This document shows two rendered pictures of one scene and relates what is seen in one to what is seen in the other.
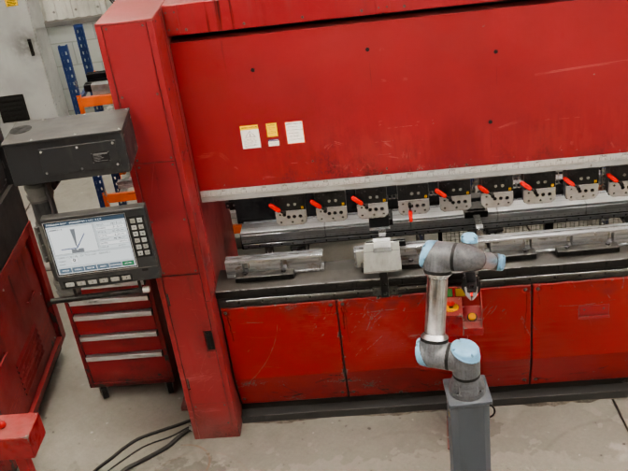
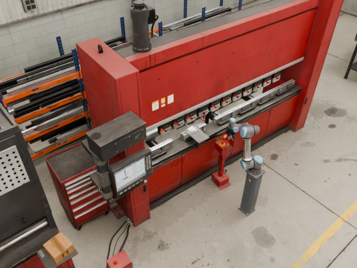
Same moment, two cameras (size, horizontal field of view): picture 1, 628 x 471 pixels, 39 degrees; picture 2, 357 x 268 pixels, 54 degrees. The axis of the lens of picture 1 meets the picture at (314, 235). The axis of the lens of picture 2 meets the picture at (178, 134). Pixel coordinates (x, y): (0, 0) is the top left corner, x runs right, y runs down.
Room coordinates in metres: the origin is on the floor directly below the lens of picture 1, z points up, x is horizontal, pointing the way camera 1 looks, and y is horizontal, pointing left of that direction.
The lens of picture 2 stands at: (1.35, 2.19, 3.99)
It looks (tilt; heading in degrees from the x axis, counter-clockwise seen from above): 41 degrees down; 317
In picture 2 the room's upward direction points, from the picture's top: 1 degrees clockwise
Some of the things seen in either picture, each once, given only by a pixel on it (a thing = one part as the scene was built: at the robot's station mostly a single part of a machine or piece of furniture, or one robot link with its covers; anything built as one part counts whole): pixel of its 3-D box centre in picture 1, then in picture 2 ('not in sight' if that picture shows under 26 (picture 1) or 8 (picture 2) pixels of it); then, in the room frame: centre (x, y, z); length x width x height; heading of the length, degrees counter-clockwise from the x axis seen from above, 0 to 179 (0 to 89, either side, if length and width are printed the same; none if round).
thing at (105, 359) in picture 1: (126, 307); (80, 189); (4.33, 1.13, 0.50); 0.50 x 0.50 x 1.00; 84
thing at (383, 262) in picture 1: (381, 257); (197, 134); (3.68, -0.31, 1.00); 0.26 x 0.18 x 0.01; 174
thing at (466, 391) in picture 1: (466, 380); (255, 168); (2.89, -0.55, 0.82); 0.15 x 0.15 x 0.10
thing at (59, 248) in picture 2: not in sight; (56, 249); (3.38, 1.84, 1.04); 0.30 x 0.26 x 0.12; 88
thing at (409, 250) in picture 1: (392, 253); (193, 131); (3.82, -0.38, 0.92); 0.39 x 0.06 x 0.10; 84
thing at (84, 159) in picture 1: (90, 214); (120, 160); (3.50, 0.96, 1.53); 0.51 x 0.25 x 0.85; 89
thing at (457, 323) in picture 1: (461, 310); (224, 144); (3.49, -0.65, 0.75); 0.20 x 0.16 x 0.18; 80
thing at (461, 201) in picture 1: (454, 192); (213, 103); (3.79, -0.70, 1.24); 0.15 x 0.09 x 0.17; 84
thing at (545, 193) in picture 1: (537, 184); (235, 93); (3.75, -1.10, 1.24); 0.15 x 0.09 x 0.17; 84
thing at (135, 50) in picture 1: (190, 215); (118, 142); (4.10, 0.62, 1.15); 0.85 x 0.25 x 2.30; 174
